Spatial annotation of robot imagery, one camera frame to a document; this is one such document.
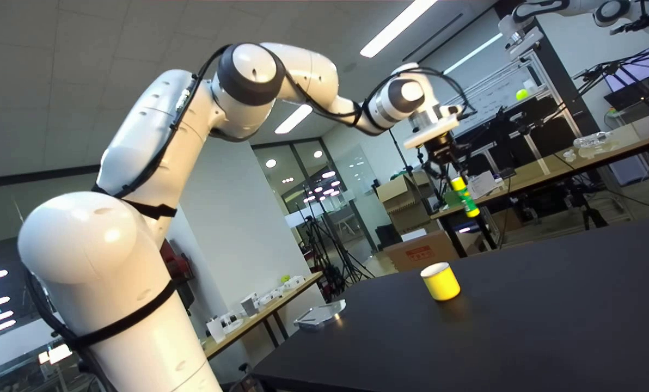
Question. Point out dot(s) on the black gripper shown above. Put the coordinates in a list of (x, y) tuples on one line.
[(439, 152)]

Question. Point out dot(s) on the green yellow glue stick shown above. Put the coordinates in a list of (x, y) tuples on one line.
[(464, 196)]

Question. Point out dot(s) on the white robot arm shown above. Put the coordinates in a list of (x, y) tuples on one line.
[(121, 254)]

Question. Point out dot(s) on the yellow mug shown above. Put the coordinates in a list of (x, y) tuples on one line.
[(441, 284)]

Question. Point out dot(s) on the plain stacked cardboard box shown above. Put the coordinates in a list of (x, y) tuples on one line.
[(401, 189)]

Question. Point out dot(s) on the cardboard box with red print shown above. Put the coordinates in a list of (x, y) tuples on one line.
[(419, 254)]

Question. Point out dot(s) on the yellow green ball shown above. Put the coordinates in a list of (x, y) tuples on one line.
[(521, 95)]

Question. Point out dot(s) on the wooden desk with black legs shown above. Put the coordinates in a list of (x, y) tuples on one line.
[(557, 164)]

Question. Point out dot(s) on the long ceiling light strip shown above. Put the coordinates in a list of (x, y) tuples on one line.
[(396, 27)]

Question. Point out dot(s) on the short ceiling light strip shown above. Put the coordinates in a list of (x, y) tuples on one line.
[(292, 121)]

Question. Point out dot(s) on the white tray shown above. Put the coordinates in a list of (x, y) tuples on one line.
[(321, 316)]

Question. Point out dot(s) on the long wooden work table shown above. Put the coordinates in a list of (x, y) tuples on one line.
[(267, 308)]

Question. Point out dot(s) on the black camera tripod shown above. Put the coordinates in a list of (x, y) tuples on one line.
[(332, 251)]

